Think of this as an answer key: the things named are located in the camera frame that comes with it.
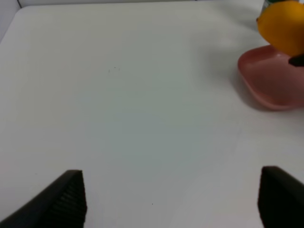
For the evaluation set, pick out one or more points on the yellow mango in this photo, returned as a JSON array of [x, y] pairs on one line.
[[281, 24]]

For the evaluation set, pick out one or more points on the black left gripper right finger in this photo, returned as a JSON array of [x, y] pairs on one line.
[[280, 199]]

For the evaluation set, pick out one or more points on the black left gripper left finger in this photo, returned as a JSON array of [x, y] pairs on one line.
[[62, 204]]

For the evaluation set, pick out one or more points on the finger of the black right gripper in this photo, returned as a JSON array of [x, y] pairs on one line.
[[297, 61]]

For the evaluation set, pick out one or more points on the pink plastic bowl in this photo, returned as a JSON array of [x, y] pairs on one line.
[[271, 80]]

